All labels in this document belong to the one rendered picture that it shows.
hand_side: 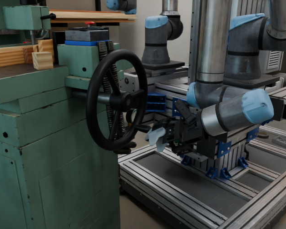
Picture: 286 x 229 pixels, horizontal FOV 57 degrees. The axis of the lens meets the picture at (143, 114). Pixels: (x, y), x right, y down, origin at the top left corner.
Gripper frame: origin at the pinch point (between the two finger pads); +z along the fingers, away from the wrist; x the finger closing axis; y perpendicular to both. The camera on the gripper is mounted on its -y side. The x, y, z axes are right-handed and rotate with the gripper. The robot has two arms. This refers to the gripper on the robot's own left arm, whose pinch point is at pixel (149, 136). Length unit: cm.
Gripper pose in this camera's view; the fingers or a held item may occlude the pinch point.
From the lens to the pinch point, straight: 81.4
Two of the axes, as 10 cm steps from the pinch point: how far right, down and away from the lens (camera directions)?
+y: -1.6, 7.7, -6.2
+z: -7.5, 3.2, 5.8
